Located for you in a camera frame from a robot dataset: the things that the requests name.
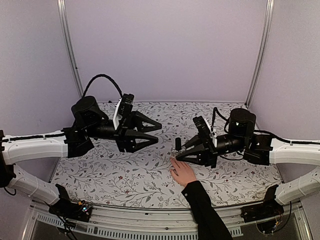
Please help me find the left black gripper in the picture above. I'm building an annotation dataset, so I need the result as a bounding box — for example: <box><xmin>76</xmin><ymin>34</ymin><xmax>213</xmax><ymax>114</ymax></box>
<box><xmin>85</xmin><ymin>109</ymin><xmax>163</xmax><ymax>152</ymax></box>

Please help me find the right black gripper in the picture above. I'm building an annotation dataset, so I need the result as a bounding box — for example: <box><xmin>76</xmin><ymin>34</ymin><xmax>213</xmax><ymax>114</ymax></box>
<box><xmin>175</xmin><ymin>132</ymin><xmax>248</xmax><ymax>169</ymax></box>

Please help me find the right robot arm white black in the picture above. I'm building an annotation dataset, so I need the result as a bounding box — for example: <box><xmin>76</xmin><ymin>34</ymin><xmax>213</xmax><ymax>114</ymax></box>
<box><xmin>175</xmin><ymin>108</ymin><xmax>320</xmax><ymax>218</ymax></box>

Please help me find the black sleeved forearm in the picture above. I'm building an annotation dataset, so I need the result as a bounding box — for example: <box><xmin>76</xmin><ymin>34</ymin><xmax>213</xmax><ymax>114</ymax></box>
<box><xmin>182</xmin><ymin>180</ymin><xmax>232</xmax><ymax>240</ymax></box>

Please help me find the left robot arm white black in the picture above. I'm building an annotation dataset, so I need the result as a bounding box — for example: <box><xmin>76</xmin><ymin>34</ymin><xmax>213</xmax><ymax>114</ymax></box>
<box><xmin>0</xmin><ymin>94</ymin><xmax>162</xmax><ymax>217</ymax></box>

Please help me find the person's bare hand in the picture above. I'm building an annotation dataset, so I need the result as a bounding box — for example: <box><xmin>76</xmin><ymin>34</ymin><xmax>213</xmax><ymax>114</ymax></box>
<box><xmin>170</xmin><ymin>157</ymin><xmax>197</xmax><ymax>187</ymax></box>

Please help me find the floral patterned table mat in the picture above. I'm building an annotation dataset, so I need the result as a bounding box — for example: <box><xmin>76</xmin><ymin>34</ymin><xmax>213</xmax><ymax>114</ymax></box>
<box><xmin>51</xmin><ymin>102</ymin><xmax>282</xmax><ymax>209</ymax></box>

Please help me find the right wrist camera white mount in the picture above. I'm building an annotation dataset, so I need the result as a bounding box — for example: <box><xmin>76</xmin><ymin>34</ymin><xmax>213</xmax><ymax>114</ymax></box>
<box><xmin>192</xmin><ymin>116</ymin><xmax>217</xmax><ymax>139</ymax></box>

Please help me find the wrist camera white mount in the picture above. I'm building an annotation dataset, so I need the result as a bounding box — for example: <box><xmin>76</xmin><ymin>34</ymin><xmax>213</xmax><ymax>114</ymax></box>
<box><xmin>192</xmin><ymin>116</ymin><xmax>217</xmax><ymax>139</ymax></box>
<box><xmin>112</xmin><ymin>93</ymin><xmax>135</xmax><ymax>130</ymax></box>

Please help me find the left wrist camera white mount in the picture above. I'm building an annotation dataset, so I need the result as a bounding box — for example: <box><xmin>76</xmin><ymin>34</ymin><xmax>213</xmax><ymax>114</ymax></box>
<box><xmin>112</xmin><ymin>93</ymin><xmax>135</xmax><ymax>130</ymax></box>

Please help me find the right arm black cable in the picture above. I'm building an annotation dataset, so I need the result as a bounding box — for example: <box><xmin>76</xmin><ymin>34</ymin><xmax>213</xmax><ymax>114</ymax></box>
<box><xmin>211</xmin><ymin>107</ymin><xmax>231</xmax><ymax>134</ymax></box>

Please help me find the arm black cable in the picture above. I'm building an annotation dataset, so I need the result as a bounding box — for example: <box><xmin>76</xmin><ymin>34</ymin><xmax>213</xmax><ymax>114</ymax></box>
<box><xmin>82</xmin><ymin>73</ymin><xmax>124</xmax><ymax>101</ymax></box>
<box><xmin>211</xmin><ymin>107</ymin><xmax>231</xmax><ymax>134</ymax></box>

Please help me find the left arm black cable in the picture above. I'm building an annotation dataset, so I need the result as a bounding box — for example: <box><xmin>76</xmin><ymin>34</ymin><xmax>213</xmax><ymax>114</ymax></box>
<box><xmin>82</xmin><ymin>73</ymin><xmax>124</xmax><ymax>101</ymax></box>

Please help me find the front aluminium slotted rail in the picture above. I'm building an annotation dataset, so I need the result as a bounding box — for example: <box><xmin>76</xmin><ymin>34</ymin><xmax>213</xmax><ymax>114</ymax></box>
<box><xmin>21</xmin><ymin>201</ymin><xmax>313</xmax><ymax>240</ymax></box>

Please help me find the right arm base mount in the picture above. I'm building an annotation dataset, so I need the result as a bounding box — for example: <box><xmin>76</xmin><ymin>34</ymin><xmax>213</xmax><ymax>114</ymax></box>
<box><xmin>240</xmin><ymin>184</ymin><xmax>284</xmax><ymax>223</ymax></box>

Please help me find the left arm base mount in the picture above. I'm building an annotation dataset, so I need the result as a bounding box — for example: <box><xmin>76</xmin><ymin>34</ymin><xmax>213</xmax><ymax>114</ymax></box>
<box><xmin>49</xmin><ymin>184</ymin><xmax>93</xmax><ymax>223</ymax></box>

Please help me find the left aluminium frame post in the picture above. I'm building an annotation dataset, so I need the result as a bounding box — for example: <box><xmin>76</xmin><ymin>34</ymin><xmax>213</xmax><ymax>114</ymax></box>
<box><xmin>56</xmin><ymin>0</ymin><xmax>84</xmax><ymax>98</ymax></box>

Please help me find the aluminium frame post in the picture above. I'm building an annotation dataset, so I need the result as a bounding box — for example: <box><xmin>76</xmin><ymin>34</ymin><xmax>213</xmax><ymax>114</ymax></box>
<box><xmin>56</xmin><ymin>0</ymin><xmax>84</xmax><ymax>98</ymax></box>
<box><xmin>245</xmin><ymin>0</ymin><xmax>275</xmax><ymax>108</ymax></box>

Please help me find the right aluminium frame post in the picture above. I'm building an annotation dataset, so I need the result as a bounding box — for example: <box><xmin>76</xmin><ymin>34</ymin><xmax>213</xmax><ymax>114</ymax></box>
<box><xmin>245</xmin><ymin>0</ymin><xmax>275</xmax><ymax>108</ymax></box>

